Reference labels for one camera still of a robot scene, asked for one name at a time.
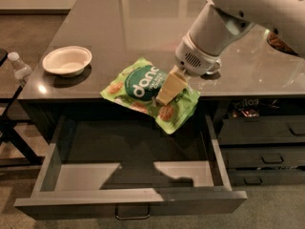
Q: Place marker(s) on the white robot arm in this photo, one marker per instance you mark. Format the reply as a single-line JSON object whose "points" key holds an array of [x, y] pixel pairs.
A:
{"points": [[219, 24]]}

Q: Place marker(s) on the green rice chip bag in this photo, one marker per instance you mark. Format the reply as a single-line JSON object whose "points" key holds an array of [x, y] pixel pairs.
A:
{"points": [[137, 85]]}

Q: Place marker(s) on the metal drawer handle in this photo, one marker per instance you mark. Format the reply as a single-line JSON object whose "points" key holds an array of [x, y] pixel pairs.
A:
{"points": [[130, 212]]}

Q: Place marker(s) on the open grey top drawer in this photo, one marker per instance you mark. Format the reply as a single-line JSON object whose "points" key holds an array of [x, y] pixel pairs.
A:
{"points": [[93, 166]]}

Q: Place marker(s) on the black folding stand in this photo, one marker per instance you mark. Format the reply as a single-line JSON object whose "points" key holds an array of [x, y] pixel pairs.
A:
{"points": [[9, 134]]}

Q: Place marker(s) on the white paper bowl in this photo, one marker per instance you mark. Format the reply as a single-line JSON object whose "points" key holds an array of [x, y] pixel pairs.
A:
{"points": [[67, 61]]}

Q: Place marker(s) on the dark right drawer unit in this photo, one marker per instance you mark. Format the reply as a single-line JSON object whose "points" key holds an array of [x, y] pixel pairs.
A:
{"points": [[264, 150]]}

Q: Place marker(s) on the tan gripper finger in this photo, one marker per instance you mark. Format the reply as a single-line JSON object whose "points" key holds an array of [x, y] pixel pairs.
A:
{"points": [[175, 82]]}

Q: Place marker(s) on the glass jar of nuts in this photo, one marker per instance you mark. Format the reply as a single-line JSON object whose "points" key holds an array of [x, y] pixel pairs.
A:
{"points": [[281, 45]]}

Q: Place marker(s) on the clear plastic water bottle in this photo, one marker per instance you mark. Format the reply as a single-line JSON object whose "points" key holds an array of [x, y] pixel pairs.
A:
{"points": [[21, 70]]}

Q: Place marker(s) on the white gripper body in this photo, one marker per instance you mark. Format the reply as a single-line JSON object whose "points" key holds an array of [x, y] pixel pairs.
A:
{"points": [[194, 58]]}

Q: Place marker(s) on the snack packs in drawer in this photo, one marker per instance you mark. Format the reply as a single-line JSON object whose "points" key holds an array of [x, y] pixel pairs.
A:
{"points": [[252, 107]]}

